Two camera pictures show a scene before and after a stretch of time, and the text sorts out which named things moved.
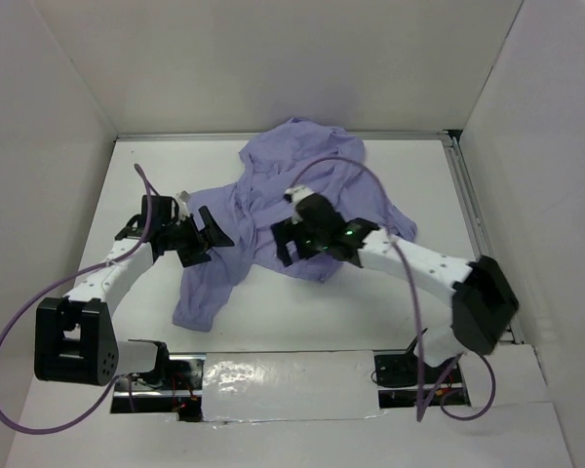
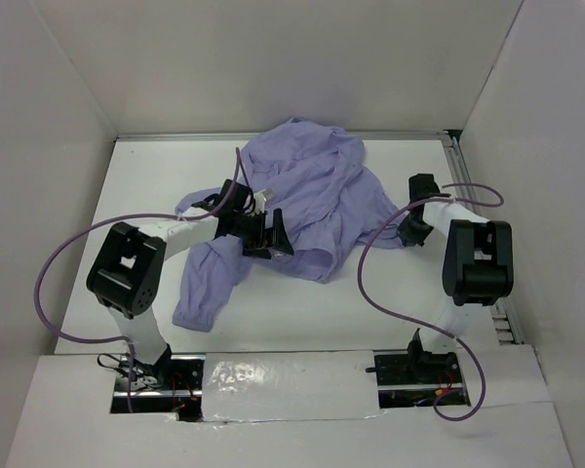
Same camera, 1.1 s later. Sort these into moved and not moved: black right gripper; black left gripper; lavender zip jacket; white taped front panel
Moved: black right gripper; black left gripper
Not moved: lavender zip jacket; white taped front panel
